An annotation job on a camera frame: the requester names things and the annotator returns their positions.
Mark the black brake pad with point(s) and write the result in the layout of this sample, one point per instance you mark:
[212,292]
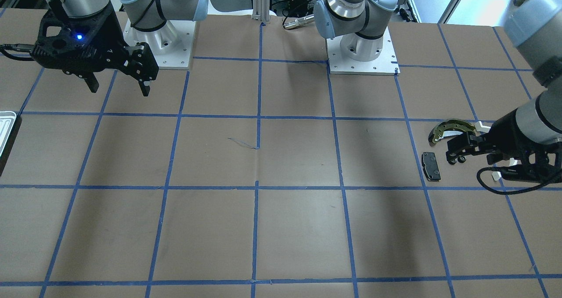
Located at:
[430,166]

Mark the aluminium frame post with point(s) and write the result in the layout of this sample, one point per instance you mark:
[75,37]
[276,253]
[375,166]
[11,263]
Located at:
[260,11]

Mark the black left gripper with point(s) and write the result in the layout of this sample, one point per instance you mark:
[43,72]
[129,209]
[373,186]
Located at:
[505,136]

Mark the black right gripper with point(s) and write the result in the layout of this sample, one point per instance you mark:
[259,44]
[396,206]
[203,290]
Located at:
[110,31]

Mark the silver metal tray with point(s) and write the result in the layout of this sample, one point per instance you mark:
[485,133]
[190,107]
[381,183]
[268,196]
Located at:
[7,125]

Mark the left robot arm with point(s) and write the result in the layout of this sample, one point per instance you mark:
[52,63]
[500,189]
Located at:
[530,133]

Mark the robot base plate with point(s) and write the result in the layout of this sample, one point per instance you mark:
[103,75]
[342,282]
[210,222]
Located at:
[171,45]
[364,61]

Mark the olive brake shoe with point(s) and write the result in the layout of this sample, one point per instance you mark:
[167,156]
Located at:
[448,128]

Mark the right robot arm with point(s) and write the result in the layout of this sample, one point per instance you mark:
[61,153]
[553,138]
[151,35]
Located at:
[144,15]

